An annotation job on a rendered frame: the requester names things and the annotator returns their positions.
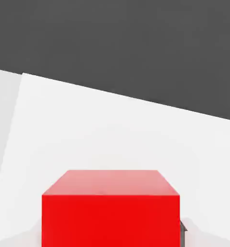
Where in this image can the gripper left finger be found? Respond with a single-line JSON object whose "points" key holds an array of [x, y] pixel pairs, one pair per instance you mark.
{"points": [[29, 239]]}

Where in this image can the small red cube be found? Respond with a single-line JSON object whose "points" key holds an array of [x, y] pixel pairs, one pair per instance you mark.
{"points": [[110, 220]]}

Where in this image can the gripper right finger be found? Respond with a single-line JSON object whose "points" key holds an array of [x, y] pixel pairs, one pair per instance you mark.
{"points": [[184, 237]]}

